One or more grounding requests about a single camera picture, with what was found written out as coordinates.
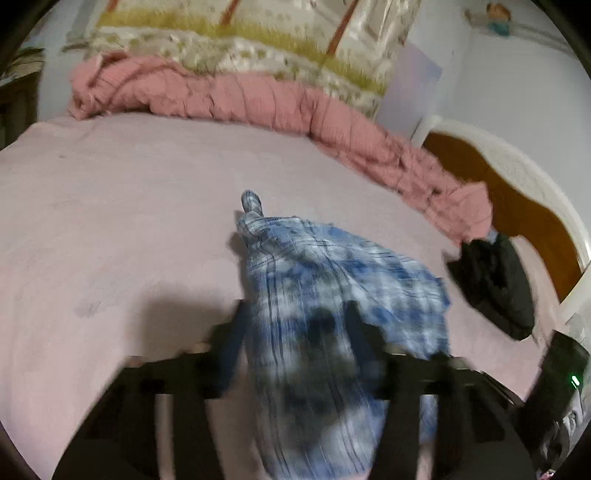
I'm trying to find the blue plaid shirt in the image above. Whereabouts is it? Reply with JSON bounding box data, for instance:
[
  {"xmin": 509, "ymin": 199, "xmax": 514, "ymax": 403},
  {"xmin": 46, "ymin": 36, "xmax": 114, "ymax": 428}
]
[{"xmin": 235, "ymin": 189, "xmax": 453, "ymax": 478}]

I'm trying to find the pink quilt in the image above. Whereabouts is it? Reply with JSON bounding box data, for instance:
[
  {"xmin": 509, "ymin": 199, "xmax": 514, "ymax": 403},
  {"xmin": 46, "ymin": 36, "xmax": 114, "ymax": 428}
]
[{"xmin": 67, "ymin": 52, "xmax": 492, "ymax": 245}]

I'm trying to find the brown wooden desk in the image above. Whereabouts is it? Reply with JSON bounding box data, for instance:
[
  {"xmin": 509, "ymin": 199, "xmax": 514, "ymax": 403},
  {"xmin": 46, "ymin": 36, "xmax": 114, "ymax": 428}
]
[{"xmin": 0, "ymin": 46, "xmax": 44, "ymax": 148}]

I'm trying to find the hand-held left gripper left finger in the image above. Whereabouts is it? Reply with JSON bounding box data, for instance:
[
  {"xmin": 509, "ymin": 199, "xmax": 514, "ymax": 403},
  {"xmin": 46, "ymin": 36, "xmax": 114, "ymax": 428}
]
[{"xmin": 51, "ymin": 300, "xmax": 252, "ymax": 480}]

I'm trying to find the white wall pipe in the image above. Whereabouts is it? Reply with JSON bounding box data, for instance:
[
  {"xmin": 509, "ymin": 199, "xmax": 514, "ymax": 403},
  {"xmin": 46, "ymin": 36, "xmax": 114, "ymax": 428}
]
[{"xmin": 464, "ymin": 7, "xmax": 573, "ymax": 51}]

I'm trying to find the pale purple board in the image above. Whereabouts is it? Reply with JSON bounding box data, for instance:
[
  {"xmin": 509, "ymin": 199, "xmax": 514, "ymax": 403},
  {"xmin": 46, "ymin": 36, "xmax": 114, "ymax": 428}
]
[{"xmin": 376, "ymin": 44, "xmax": 444, "ymax": 134}]

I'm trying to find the white and brown headboard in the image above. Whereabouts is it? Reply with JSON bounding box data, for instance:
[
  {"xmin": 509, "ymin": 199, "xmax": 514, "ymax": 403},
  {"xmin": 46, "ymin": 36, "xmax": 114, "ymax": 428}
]
[{"xmin": 411, "ymin": 115, "xmax": 591, "ymax": 324}]

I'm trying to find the black jacket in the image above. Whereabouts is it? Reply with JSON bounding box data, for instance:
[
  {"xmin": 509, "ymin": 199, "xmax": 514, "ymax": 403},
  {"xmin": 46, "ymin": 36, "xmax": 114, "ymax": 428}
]
[{"xmin": 445, "ymin": 233, "xmax": 536, "ymax": 341}]

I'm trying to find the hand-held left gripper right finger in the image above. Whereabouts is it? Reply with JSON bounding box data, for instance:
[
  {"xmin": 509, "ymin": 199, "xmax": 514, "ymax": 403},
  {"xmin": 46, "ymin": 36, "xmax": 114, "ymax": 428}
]
[{"xmin": 344, "ymin": 300, "xmax": 539, "ymax": 480}]

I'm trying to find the tree print curtain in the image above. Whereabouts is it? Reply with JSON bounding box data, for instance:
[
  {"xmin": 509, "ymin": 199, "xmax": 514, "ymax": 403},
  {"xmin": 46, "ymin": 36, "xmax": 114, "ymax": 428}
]
[{"xmin": 88, "ymin": 0, "xmax": 423, "ymax": 116}]

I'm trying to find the pink pillow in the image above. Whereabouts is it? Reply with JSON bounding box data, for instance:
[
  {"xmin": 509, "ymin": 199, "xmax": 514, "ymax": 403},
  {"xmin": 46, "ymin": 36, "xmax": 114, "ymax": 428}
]
[{"xmin": 505, "ymin": 234, "xmax": 583, "ymax": 333}]

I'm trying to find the small doll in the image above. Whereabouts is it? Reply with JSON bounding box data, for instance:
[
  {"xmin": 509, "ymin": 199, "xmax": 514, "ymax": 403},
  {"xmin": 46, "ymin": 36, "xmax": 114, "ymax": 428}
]
[{"xmin": 485, "ymin": 2, "xmax": 513, "ymax": 35}]

